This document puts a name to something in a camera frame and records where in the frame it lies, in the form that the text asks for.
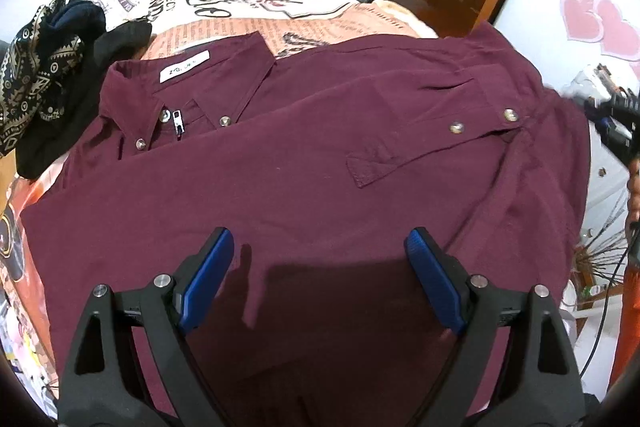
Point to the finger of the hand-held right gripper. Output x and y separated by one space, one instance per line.
612 117

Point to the navy blue cloth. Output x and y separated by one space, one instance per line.
80 19

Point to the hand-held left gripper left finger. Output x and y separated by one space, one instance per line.
207 272

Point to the maroon button shirt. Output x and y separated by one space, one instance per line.
310 167

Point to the black patterned folded garment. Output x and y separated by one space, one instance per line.
75 107

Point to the dried twig decoration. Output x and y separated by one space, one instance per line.
595 257

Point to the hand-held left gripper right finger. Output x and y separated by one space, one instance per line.
435 277

